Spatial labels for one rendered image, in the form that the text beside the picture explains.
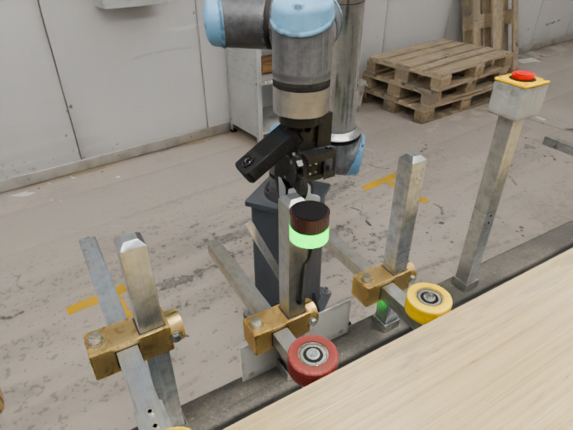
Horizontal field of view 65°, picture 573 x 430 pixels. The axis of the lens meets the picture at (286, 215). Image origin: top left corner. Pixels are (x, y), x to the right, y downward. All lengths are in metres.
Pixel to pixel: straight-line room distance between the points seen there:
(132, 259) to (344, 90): 0.99
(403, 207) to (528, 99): 0.31
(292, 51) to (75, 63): 2.70
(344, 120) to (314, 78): 0.82
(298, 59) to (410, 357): 0.48
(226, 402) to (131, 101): 2.78
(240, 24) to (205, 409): 0.69
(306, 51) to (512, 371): 0.56
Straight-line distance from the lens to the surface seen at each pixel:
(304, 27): 0.66
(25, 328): 2.30
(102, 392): 1.93
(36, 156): 3.41
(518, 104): 0.96
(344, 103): 1.46
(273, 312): 0.84
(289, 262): 0.74
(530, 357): 0.83
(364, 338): 1.04
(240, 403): 0.93
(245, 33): 0.81
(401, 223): 0.88
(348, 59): 1.41
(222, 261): 0.97
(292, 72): 0.68
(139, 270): 0.63
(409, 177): 0.83
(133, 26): 3.37
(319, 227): 0.65
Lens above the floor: 1.47
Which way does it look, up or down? 33 degrees down
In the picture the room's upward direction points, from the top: straight up
